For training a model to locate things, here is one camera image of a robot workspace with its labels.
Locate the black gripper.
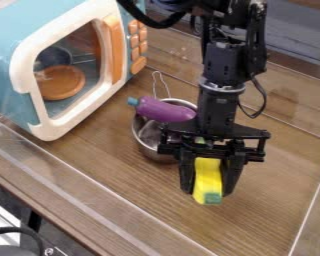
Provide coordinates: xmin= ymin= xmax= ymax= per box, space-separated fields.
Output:
xmin=158 ymin=78 xmax=271 ymax=197

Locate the yellow toy banana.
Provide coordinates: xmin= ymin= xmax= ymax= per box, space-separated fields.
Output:
xmin=192 ymin=157 xmax=223 ymax=205

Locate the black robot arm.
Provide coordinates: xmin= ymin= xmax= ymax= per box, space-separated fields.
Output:
xmin=155 ymin=0 xmax=271 ymax=197

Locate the silver metal pot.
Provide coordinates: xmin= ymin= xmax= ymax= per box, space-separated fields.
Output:
xmin=131 ymin=70 xmax=199 ymax=164

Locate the purple toy eggplant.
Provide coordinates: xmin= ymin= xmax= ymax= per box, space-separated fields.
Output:
xmin=127 ymin=96 xmax=196 ymax=122

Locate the orange plate in microwave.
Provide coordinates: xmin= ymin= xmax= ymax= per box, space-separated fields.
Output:
xmin=35 ymin=65 xmax=85 ymax=101

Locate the blue toy microwave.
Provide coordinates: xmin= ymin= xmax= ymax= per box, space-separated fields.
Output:
xmin=0 ymin=0 xmax=148 ymax=141

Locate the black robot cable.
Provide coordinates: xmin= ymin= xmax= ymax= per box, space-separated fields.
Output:
xmin=115 ymin=0 xmax=269 ymax=120

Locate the black cable lower left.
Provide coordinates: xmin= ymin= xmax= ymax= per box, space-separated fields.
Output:
xmin=0 ymin=226 xmax=45 ymax=256

